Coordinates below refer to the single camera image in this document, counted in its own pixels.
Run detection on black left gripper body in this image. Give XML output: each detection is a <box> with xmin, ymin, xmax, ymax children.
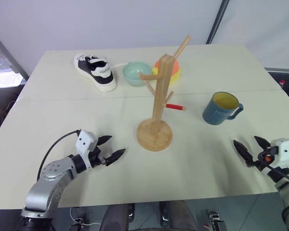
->
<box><xmin>88</xmin><ymin>143</ymin><xmax>109</xmax><ymax>169</ymax></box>

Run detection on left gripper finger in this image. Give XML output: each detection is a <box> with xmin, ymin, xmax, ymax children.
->
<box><xmin>97</xmin><ymin>135</ymin><xmax>113</xmax><ymax>146</ymax></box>
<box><xmin>105</xmin><ymin>148</ymin><xmax>126</xmax><ymax>167</ymax></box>

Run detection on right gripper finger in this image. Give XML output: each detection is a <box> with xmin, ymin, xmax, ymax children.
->
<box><xmin>233</xmin><ymin>140</ymin><xmax>254</xmax><ymax>167</ymax></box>
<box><xmin>253</xmin><ymin>135</ymin><xmax>272</xmax><ymax>151</ymax></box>

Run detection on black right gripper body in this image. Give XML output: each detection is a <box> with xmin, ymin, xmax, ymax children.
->
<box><xmin>246</xmin><ymin>146</ymin><xmax>279</xmax><ymax>172</ymax></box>

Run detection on wooden mug tree stand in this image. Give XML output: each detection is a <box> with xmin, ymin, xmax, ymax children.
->
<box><xmin>136</xmin><ymin>35</ymin><xmax>192</xmax><ymax>152</ymax></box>

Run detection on blue mug with yellow inside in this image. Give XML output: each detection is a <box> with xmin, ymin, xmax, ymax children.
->
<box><xmin>202</xmin><ymin>91</ymin><xmax>245</xmax><ymax>126</ymax></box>

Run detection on dark cabinet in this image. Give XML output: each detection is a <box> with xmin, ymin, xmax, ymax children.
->
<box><xmin>265</xmin><ymin>67</ymin><xmax>289</xmax><ymax>110</ymax></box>

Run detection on white and navy sneaker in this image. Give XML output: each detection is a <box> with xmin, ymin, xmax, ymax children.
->
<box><xmin>73</xmin><ymin>53</ymin><xmax>118</xmax><ymax>92</ymax></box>

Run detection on black floor device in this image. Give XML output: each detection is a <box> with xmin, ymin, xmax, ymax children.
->
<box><xmin>70</xmin><ymin>217</ymin><xmax>85</xmax><ymax>231</ymax></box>
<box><xmin>200</xmin><ymin>210</ymin><xmax>229</xmax><ymax>231</ymax></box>

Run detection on light green bowl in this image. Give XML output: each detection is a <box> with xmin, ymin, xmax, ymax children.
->
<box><xmin>122</xmin><ymin>61</ymin><xmax>153</xmax><ymax>87</ymax></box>

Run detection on orange bowl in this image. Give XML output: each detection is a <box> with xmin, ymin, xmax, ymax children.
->
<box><xmin>154</xmin><ymin>59</ymin><xmax>180</xmax><ymax>76</ymax></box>

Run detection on white paper sheets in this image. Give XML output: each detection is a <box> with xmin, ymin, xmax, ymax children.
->
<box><xmin>0</xmin><ymin>73</ymin><xmax>24</xmax><ymax>89</ymax></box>

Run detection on grey slanted pole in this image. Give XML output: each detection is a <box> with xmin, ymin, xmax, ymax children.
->
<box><xmin>205</xmin><ymin>0</ymin><xmax>231</xmax><ymax>46</ymax></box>

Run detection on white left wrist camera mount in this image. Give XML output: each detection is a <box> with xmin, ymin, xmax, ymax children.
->
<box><xmin>76</xmin><ymin>129</ymin><xmax>99</xmax><ymax>169</ymax></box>

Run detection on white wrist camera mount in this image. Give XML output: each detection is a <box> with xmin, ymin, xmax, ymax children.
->
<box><xmin>76</xmin><ymin>129</ymin><xmax>99</xmax><ymax>169</ymax></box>
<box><xmin>270</xmin><ymin>138</ymin><xmax>289</xmax><ymax>169</ymax></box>

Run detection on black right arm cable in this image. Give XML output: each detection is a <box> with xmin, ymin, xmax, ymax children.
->
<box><xmin>260</xmin><ymin>156</ymin><xmax>289</xmax><ymax>184</ymax></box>

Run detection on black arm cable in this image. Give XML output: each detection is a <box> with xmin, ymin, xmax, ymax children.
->
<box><xmin>37</xmin><ymin>129</ymin><xmax>81</xmax><ymax>181</ymax></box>
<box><xmin>260</xmin><ymin>156</ymin><xmax>289</xmax><ymax>184</ymax></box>

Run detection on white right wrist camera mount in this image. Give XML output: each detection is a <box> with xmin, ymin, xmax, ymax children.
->
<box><xmin>270</xmin><ymin>138</ymin><xmax>289</xmax><ymax>169</ymax></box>

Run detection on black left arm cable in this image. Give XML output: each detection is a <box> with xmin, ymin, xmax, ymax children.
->
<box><xmin>37</xmin><ymin>129</ymin><xmax>81</xmax><ymax>181</ymax></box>

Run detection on thin white wire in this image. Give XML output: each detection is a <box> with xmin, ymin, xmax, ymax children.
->
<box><xmin>69</xmin><ymin>207</ymin><xmax>102</xmax><ymax>227</ymax></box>

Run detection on grey metal frame bar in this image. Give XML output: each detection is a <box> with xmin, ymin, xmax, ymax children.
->
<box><xmin>0</xmin><ymin>28</ymin><xmax>30</xmax><ymax>81</ymax></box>

